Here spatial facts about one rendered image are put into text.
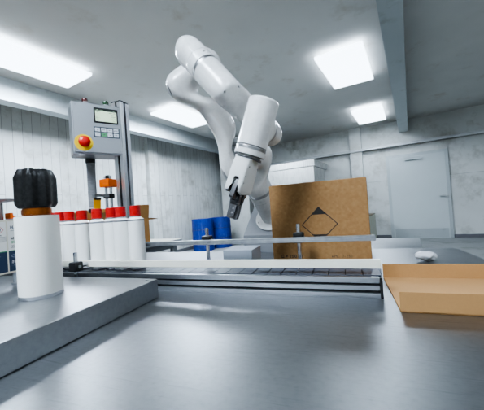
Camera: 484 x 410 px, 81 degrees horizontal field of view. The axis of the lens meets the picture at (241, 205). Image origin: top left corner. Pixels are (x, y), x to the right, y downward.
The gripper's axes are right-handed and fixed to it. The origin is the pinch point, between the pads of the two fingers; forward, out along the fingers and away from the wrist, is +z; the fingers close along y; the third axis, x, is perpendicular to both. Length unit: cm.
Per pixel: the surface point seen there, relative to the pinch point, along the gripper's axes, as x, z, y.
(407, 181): 157, -109, -757
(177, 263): -11.1, 18.8, 3.7
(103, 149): -59, -6, -7
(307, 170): -83, -69, -662
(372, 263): 36.9, 1.0, 3.7
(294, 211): 13.6, -3.5, -17.9
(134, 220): -31.1, 12.5, 1.2
